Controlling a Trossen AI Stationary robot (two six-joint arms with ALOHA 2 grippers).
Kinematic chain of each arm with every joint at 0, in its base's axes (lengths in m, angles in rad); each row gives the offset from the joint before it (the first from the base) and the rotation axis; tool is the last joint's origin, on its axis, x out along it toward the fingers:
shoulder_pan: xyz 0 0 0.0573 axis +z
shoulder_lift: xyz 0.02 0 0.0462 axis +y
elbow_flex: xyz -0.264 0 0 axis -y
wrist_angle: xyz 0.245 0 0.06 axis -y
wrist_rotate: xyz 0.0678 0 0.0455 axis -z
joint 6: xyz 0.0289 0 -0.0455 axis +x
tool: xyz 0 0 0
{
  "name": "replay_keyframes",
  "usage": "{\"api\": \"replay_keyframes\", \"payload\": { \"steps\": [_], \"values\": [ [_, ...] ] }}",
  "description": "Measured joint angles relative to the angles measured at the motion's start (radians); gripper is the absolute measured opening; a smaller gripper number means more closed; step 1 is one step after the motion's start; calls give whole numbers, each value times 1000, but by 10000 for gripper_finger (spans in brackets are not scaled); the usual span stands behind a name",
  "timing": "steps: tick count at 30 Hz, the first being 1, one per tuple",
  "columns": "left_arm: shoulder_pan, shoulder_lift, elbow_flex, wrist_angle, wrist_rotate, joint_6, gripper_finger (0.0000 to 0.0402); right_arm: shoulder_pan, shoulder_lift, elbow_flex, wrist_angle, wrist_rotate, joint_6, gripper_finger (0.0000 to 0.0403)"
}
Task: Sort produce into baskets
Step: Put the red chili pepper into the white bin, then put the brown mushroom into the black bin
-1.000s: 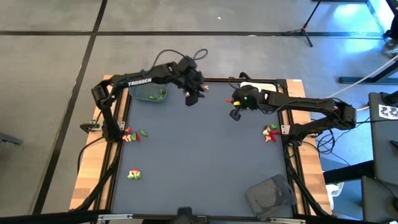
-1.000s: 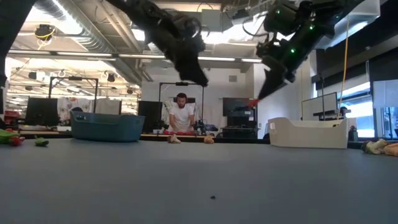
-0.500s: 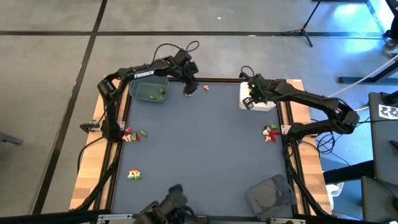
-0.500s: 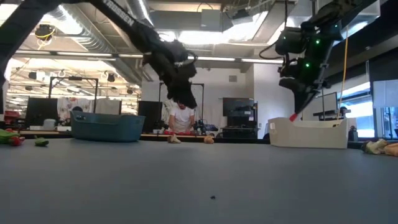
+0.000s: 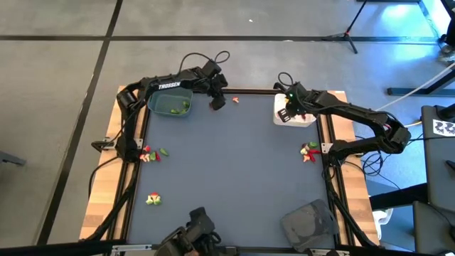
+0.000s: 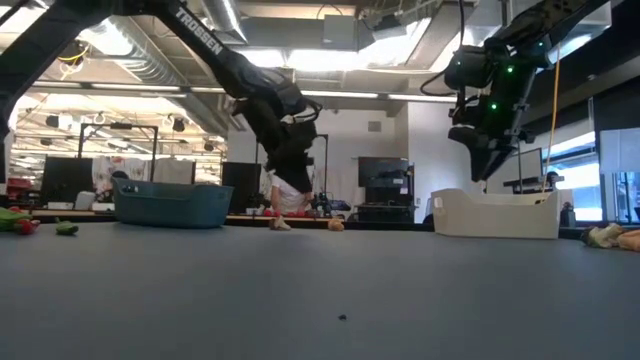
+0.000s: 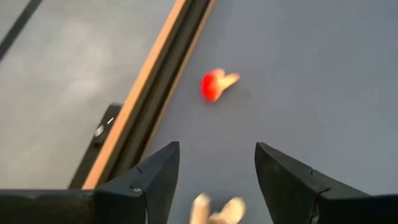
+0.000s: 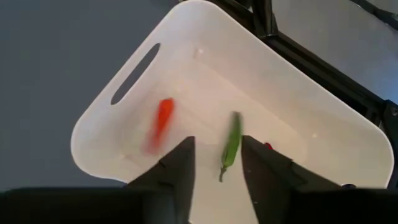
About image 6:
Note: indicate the green bell pepper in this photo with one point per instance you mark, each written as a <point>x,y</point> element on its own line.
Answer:
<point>11,220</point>

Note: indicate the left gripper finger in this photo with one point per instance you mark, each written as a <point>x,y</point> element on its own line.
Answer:
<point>301,177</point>
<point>280,175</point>

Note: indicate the red box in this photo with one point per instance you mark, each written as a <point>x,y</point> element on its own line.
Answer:
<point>20,187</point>

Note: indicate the black monitor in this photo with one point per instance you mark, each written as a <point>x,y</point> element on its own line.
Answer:
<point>240,185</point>
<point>67,180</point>

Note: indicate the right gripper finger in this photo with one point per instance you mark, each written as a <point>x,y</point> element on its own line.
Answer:
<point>475,155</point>
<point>500,155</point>

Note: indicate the ceiling strip light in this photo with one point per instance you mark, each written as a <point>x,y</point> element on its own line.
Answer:
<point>430,97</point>

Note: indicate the white plastic basket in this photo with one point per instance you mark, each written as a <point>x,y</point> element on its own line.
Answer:
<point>495,220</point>

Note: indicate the green chili pepper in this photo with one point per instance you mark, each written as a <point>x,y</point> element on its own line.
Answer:
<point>67,229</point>

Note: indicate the wooden work table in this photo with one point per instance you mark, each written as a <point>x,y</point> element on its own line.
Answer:
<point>250,218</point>

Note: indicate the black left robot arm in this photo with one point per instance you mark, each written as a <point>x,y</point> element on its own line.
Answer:
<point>200,35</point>

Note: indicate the white container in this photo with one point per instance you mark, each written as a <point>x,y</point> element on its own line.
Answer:
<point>84,200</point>

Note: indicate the patterned white cloth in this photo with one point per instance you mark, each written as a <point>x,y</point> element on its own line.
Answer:
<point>170,172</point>

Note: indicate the blue plastic basket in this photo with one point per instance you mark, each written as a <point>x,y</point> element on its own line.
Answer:
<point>170,207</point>

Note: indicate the large silver ceiling duct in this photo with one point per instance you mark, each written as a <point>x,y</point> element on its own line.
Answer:
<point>150,65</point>

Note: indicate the orange mushroom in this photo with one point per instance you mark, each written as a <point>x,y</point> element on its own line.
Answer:
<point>336,225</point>
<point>631,240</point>

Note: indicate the white ceiling air unit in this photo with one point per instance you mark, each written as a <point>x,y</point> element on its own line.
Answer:
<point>592,42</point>

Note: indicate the white screen monitor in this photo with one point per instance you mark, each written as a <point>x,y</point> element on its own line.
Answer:
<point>530,170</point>

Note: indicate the small black robot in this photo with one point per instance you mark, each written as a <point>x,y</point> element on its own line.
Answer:
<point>332,204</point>

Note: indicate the black equipment cart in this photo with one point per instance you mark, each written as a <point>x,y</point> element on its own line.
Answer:
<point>385,175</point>

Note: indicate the red toy produce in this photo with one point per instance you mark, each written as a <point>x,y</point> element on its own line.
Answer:
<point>295,214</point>

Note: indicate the pale white mushroom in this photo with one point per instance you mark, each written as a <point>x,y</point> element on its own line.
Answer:
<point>602,235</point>

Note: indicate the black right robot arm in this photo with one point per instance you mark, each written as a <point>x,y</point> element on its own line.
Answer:
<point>550,20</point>

